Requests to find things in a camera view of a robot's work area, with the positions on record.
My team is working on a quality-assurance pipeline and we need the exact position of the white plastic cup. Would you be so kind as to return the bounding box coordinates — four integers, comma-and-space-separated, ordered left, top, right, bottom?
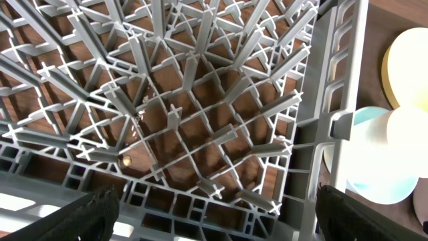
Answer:
344, 106, 427, 183

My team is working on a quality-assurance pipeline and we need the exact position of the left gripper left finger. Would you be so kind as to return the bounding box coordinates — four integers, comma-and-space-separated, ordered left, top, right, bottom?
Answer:
1, 185, 120, 241

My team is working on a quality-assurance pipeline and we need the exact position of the grey plastic dish rack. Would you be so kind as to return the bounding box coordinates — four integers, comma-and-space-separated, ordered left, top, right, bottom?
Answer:
1, 0, 368, 240

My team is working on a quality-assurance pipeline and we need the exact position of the white pink bowl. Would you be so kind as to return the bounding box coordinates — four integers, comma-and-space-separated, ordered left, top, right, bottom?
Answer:
413, 183, 427, 233

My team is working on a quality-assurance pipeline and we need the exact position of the light blue saucer plate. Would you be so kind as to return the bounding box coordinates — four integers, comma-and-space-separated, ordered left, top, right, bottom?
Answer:
322, 106, 419, 206

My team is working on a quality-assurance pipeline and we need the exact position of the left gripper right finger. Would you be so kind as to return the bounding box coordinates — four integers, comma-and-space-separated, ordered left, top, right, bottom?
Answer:
316, 185, 427, 241

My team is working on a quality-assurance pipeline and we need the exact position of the yellow round plate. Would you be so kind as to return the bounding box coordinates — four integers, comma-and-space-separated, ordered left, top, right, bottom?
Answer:
381, 27, 427, 111

